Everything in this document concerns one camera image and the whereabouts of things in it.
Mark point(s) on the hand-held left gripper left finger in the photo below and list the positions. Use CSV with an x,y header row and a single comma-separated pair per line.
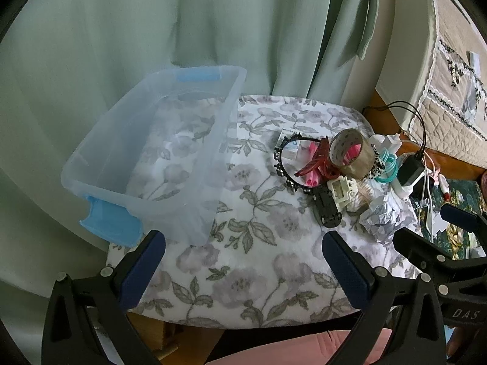
x,y
140,270

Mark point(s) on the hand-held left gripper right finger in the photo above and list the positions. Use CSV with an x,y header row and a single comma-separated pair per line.
x,y
344,270

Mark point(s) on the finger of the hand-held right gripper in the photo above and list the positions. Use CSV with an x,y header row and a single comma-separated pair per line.
x,y
418,247
460,216

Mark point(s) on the grey patterned paper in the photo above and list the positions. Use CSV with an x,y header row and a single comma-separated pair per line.
x,y
384,216

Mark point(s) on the black toy car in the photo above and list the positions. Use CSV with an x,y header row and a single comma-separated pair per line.
x,y
327,209

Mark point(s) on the pack of cotton swabs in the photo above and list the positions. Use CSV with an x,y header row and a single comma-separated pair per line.
x,y
363,197

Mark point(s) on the teal plastic bangles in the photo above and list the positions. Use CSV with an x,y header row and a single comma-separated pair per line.
x,y
392,176

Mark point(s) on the white hair claw clip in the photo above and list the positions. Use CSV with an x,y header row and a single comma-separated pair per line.
x,y
336,190

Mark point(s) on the leopard print scrunchie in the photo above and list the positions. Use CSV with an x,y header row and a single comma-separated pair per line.
x,y
377,167

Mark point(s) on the brown packing tape roll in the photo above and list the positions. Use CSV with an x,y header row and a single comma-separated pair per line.
x,y
361,159

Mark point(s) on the red hair claw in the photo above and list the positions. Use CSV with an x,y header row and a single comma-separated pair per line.
x,y
315,163

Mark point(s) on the black beaded headband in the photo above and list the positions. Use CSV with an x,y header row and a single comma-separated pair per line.
x,y
277,165

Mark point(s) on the small white cardboard box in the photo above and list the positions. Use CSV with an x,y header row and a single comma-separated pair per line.
x,y
293,156

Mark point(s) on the white card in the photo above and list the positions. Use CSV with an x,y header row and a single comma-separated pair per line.
x,y
441,224

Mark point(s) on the green floral rug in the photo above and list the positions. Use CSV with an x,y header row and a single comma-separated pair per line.
x,y
464,190

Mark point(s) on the white red pen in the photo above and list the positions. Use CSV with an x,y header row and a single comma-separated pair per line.
x,y
443,188

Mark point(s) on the white power strip with charger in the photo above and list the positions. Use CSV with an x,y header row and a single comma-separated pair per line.
x,y
456,163

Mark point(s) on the black charger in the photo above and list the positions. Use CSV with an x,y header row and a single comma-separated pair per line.
x,y
409,171

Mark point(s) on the floral fleece blanket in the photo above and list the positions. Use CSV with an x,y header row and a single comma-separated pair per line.
x,y
247,266

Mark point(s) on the person's pink clothing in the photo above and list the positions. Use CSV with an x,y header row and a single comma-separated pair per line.
x,y
285,349

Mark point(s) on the white charger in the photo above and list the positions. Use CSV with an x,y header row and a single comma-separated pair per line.
x,y
388,144

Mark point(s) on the beige quilted bedspread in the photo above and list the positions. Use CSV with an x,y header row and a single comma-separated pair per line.
x,y
449,95

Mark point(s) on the white bed board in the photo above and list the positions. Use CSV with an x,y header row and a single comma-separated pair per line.
x,y
411,45

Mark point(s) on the green curtain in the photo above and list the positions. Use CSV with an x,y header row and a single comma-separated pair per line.
x,y
114,26

